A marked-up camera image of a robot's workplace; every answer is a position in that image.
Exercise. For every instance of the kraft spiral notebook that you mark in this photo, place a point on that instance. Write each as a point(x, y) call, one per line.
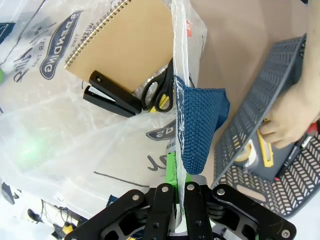
point(125, 45)

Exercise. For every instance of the dark grey box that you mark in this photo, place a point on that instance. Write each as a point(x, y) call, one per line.
point(278, 156)

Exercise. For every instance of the person's left hand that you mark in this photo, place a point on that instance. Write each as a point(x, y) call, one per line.
point(295, 115)

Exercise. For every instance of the green-padded finger of the left gripper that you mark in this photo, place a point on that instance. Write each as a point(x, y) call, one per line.
point(1, 76)

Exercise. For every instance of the black marker pen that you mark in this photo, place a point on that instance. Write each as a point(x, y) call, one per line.
point(293, 153)

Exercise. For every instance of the yellow utility knife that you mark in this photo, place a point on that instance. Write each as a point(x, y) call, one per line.
point(267, 155)

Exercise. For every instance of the right gripper green-padded right finger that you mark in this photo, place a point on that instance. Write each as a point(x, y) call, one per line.
point(197, 212)

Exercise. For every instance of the long dark grey plastic basket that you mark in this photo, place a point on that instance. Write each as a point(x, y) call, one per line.
point(280, 75)

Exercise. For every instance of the black and yellow scissors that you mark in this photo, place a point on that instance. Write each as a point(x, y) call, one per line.
point(165, 77)

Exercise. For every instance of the tape roll with dispenser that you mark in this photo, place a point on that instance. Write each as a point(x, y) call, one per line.
point(243, 156)

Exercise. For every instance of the right gripper green-padded left finger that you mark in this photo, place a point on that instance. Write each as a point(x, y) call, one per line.
point(160, 212)

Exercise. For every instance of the black stapler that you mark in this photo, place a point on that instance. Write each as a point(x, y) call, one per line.
point(110, 96)

